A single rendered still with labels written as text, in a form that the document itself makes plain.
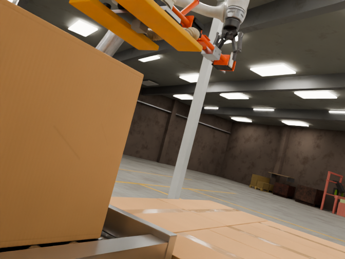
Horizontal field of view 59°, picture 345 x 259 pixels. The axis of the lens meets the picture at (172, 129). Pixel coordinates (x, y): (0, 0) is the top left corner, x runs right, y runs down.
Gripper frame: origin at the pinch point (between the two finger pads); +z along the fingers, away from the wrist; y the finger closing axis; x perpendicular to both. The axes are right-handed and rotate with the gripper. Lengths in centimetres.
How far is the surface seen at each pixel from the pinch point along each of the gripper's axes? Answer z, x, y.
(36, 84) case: 43, -98, 20
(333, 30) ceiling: -269, 510, -57
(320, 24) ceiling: -269, 487, -80
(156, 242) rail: 67, -72, 36
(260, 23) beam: -230, 397, -164
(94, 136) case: 49, -83, 21
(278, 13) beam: -241, 384, -130
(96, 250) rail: 67, -88, 35
